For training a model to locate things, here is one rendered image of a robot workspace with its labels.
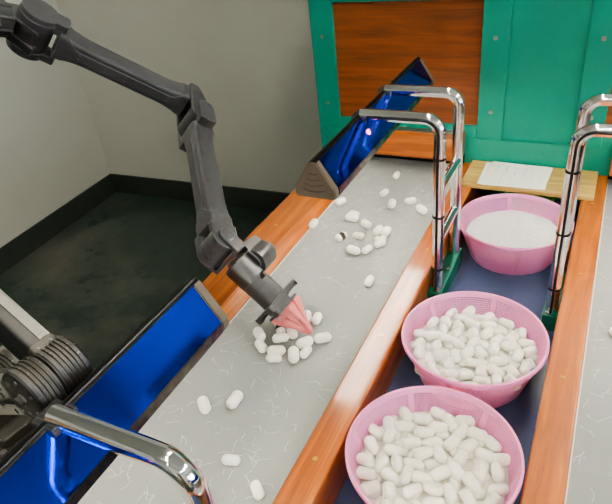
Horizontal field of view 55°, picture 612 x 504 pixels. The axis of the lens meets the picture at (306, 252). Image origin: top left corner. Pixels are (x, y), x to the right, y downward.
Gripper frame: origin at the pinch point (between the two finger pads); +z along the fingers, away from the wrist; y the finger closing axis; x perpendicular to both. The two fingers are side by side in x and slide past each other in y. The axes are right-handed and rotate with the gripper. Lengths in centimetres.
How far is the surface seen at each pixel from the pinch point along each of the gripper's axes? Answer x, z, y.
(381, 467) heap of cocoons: -14.0, 19.7, -23.5
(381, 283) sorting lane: -3.8, 6.7, 21.6
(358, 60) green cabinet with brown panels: -9, -36, 83
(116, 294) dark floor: 148, -57, 71
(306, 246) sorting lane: 11.1, -10.9, 30.4
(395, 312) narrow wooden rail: -10.3, 10.7, 10.1
